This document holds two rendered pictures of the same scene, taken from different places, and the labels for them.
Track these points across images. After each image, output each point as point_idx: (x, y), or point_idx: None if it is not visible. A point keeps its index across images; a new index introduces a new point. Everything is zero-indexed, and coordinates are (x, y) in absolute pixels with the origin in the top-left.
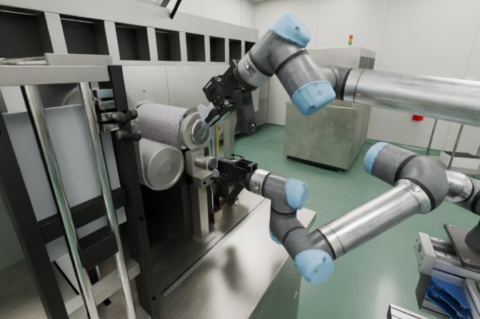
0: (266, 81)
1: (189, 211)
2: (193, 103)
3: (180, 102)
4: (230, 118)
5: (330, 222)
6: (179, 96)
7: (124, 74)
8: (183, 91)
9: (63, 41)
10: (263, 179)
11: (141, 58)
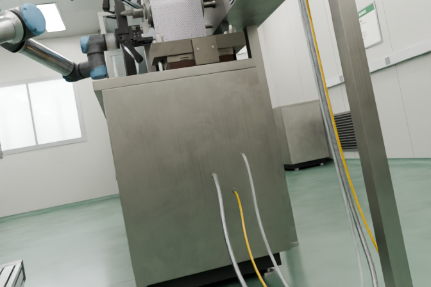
0: None
1: (155, 65)
2: None
3: None
4: None
5: (65, 57)
6: None
7: None
8: None
9: None
10: (113, 41)
11: None
